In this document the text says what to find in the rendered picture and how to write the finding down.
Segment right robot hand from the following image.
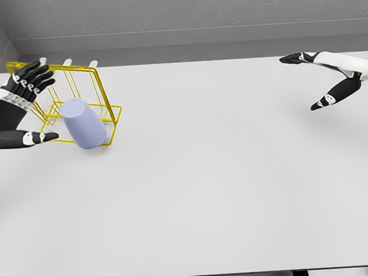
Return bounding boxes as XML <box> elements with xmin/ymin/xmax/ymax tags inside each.
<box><xmin>279</xmin><ymin>48</ymin><xmax>368</xmax><ymax>113</ymax></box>

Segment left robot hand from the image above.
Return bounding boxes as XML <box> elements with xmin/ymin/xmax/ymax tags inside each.
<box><xmin>0</xmin><ymin>59</ymin><xmax>62</xmax><ymax>163</ymax></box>

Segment lavender cup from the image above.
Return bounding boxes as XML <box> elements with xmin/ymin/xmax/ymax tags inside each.
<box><xmin>59</xmin><ymin>96</ymin><xmax>109</xmax><ymax>152</ymax></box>

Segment yellow wire cup holder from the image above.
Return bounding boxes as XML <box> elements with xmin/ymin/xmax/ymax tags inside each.
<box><xmin>5</xmin><ymin>52</ymin><xmax>125</xmax><ymax>154</ymax></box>

